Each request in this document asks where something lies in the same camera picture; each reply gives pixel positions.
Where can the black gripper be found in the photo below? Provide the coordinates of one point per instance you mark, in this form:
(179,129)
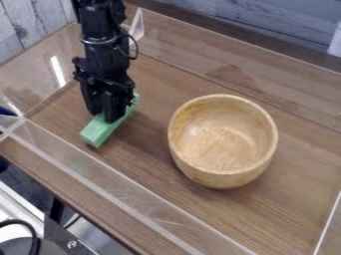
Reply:
(103,93)

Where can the green rectangular block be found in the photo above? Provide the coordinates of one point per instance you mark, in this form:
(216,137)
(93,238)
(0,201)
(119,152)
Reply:
(97,130)

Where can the black table leg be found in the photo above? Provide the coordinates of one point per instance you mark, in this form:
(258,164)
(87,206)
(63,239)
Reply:
(56,210)

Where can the clear acrylic tray wall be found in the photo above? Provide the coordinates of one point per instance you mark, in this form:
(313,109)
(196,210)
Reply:
(124,185)

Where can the brown wooden bowl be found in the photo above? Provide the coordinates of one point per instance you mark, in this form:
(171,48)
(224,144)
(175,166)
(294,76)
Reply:
(222,138)

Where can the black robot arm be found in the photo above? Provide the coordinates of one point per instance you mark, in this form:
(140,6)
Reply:
(101,71)

